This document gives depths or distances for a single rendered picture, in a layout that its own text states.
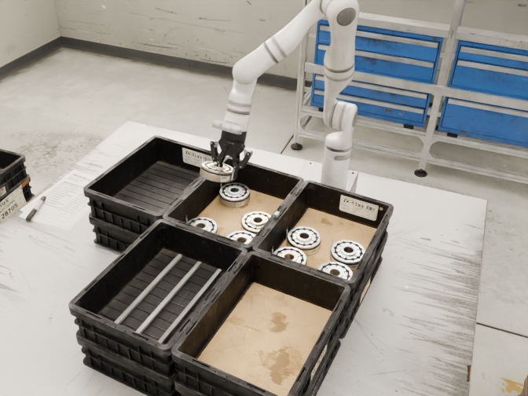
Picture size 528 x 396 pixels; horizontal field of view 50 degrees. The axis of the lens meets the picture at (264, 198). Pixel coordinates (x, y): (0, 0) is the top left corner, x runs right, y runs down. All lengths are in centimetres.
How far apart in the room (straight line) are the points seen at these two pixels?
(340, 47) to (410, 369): 91
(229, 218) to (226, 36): 302
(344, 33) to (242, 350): 89
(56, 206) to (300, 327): 109
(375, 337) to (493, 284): 145
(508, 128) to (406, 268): 179
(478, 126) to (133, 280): 244
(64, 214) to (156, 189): 37
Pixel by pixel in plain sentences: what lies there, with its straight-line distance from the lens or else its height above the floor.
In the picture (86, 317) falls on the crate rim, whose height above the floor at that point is 92.
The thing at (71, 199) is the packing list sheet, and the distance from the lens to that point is 223.
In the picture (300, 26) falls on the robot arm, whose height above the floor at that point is 143.
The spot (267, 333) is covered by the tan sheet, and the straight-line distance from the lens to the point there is 150.
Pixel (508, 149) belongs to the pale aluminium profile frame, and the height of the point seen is 30.
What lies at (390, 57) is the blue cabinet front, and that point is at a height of 73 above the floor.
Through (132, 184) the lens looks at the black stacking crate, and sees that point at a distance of 204.
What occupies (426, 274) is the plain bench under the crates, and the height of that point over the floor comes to 70.
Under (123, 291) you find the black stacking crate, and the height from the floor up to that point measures 83.
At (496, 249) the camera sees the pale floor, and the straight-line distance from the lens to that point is 330.
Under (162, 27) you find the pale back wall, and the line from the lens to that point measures 498.
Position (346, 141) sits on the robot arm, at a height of 102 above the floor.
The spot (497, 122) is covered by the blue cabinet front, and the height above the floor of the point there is 45.
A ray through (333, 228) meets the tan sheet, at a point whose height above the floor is 83.
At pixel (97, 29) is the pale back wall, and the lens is 535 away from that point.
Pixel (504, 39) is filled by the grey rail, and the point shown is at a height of 92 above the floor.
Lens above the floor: 197
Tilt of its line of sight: 36 degrees down
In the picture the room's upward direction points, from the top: 2 degrees clockwise
